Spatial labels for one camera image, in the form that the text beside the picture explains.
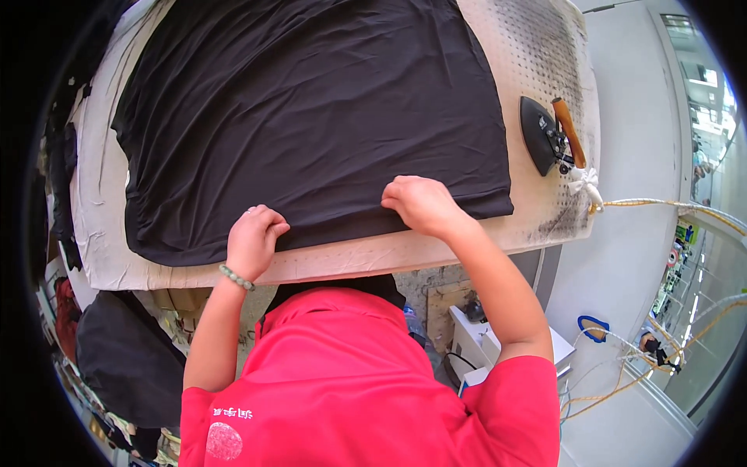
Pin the person's right hand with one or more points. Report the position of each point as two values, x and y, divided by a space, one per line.
429 207

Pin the person's left hand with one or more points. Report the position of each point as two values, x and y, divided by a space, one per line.
252 245

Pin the person's right fingers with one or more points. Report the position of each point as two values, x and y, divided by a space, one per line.
395 194

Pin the person's left fingers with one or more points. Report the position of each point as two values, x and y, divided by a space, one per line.
269 220

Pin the black garment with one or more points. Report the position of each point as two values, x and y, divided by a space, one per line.
303 117

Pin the clear plastic bottle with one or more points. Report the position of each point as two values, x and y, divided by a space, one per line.
415 330

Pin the small black object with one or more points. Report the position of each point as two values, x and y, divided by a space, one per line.
474 309

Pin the white steam machine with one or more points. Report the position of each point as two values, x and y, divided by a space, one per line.
478 344

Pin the white cloth tie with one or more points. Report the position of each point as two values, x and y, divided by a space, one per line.
585 184

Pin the person's body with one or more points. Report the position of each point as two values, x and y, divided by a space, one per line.
362 397

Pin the black bag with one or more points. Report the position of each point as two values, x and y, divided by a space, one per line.
125 362

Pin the white padded ironing board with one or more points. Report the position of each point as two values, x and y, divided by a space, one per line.
543 52

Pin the hanging black clothes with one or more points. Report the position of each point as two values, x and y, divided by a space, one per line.
61 157

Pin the red garment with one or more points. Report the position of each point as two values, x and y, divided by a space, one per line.
65 315

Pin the blue slipper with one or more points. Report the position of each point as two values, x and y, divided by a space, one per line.
593 328

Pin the heap of clothes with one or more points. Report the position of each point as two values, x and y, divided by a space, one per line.
146 441

